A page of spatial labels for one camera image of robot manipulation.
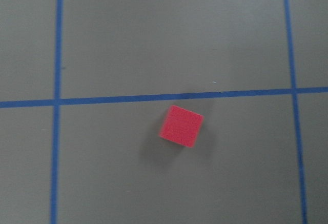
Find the red wooden cube far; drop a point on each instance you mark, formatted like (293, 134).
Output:
(181, 126)

